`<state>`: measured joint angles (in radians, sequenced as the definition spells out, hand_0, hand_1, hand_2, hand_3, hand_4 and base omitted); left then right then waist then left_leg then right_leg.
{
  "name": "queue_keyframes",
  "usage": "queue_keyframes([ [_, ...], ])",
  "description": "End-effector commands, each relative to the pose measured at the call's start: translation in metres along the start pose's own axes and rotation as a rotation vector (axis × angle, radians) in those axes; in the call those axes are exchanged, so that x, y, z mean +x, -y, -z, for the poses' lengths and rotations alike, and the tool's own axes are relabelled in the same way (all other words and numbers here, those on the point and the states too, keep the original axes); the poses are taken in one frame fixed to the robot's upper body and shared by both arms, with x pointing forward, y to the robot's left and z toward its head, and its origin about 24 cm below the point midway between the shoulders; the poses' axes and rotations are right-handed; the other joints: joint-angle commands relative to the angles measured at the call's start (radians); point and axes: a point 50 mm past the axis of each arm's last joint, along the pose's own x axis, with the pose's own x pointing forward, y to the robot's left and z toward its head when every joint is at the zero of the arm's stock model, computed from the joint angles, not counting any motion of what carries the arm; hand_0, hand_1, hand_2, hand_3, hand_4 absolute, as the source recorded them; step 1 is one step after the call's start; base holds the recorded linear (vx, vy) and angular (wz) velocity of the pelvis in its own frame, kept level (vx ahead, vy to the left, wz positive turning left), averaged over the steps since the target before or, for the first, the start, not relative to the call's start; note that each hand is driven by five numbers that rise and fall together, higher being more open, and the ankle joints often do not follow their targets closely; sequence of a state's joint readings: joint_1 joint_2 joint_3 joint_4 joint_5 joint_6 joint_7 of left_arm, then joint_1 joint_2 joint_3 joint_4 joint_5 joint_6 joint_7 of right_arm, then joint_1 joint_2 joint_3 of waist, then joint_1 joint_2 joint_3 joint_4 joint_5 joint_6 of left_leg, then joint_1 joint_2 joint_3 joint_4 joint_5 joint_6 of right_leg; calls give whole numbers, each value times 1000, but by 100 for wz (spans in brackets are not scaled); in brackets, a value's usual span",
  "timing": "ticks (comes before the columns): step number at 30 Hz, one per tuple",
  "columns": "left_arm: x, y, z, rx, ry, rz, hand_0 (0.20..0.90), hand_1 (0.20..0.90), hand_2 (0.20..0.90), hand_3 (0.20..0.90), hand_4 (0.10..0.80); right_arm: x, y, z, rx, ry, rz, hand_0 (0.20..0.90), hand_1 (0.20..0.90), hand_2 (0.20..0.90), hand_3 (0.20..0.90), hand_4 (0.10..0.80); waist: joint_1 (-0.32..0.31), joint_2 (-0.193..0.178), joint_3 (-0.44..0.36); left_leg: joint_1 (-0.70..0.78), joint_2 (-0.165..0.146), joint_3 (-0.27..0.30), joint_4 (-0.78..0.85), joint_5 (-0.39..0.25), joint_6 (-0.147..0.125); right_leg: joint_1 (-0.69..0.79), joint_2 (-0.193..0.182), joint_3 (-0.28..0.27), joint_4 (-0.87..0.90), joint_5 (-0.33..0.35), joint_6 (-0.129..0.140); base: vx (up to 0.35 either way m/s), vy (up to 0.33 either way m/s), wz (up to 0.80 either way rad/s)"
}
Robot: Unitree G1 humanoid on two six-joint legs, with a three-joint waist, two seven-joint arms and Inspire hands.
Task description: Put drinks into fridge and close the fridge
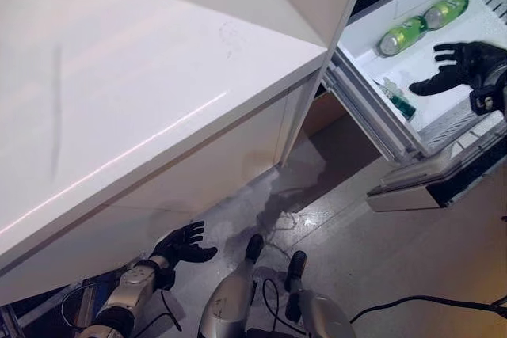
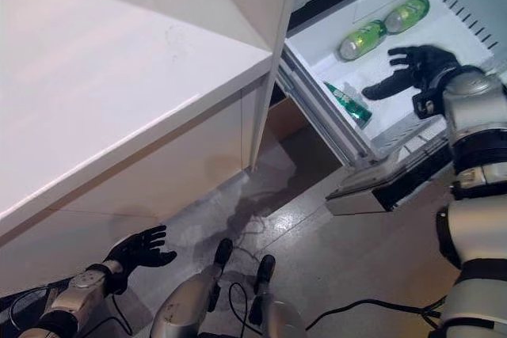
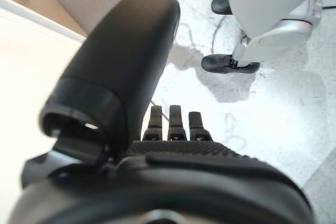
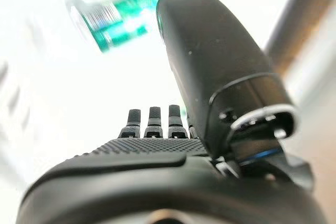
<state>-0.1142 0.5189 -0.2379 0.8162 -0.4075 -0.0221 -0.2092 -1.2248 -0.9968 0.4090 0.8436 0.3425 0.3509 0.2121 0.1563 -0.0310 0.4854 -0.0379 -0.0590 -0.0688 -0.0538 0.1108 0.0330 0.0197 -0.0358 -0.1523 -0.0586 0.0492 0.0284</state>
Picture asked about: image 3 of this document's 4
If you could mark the grey robot left leg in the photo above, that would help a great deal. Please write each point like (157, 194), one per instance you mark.
(262, 3)

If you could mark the black shoes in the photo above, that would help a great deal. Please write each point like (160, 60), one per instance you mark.
(218, 62)

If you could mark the black robot right foot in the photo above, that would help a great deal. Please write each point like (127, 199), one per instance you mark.
(220, 5)

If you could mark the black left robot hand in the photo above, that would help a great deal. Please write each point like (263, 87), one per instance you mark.
(118, 64)

